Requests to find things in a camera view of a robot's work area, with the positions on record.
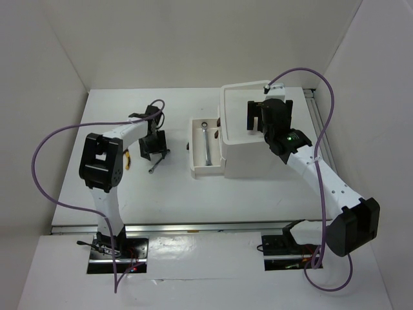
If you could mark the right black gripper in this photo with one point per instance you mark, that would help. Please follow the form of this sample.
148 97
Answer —
253 110

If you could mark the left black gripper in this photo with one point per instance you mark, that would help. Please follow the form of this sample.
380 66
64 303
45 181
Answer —
160 147

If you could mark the small silver ratchet wrench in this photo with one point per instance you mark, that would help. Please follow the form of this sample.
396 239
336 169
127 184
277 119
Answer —
156 164

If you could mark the yellow black pliers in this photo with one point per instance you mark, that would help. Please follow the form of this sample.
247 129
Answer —
128 160

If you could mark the large silver ratchet wrench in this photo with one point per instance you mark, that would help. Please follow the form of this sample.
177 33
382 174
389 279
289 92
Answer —
208 161

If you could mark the white bottom drawer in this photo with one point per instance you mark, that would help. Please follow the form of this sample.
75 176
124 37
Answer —
196 148

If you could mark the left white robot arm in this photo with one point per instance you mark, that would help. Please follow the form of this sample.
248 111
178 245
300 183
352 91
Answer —
101 167

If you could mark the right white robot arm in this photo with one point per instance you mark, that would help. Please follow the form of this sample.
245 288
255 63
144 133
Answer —
354 219

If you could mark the white drawer cabinet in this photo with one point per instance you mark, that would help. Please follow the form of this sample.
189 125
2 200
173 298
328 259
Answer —
244 151

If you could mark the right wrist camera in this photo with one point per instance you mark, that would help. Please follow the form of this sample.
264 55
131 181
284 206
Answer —
275 90

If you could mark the front aluminium rail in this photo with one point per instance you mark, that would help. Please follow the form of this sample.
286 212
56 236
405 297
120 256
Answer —
176 228

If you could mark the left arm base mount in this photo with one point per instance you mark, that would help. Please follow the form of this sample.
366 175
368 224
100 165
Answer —
132 259

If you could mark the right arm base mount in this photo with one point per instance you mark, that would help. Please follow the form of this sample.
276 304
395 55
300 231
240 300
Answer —
282 253

